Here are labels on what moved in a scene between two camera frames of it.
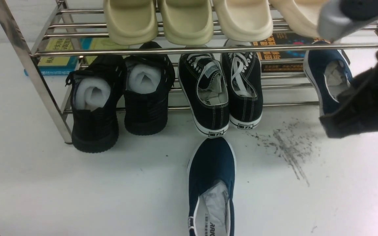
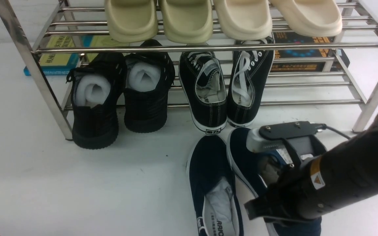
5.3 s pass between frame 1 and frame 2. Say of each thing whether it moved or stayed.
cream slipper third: stayed
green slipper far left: stayed
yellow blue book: stayed
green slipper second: stayed
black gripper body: moved
